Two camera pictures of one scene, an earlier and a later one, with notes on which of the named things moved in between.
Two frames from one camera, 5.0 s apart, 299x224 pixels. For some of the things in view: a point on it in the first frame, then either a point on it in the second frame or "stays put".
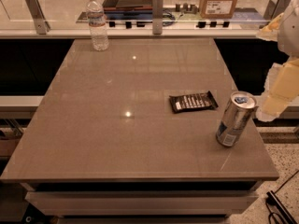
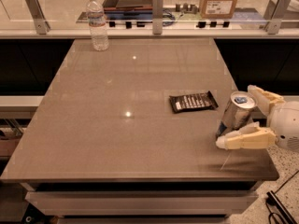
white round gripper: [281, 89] -> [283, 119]
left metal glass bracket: [36, 12] stays put
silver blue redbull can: [237, 114] stays put
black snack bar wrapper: [192, 102] stays put
